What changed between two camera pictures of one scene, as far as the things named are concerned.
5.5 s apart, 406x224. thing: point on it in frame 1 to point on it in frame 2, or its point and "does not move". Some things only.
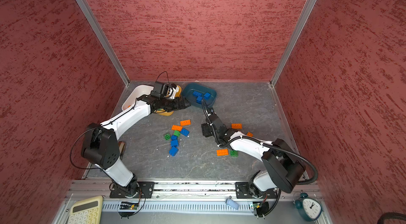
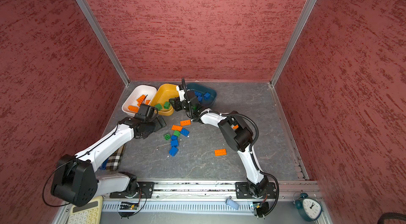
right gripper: x=205 y=130 to x=177 y=106
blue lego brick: x=184 y=132 does not move
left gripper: x=177 y=106 to x=158 y=126
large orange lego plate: x=176 y=128 does not move
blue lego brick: x=174 y=143 does not move
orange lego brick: x=185 y=122 does not move
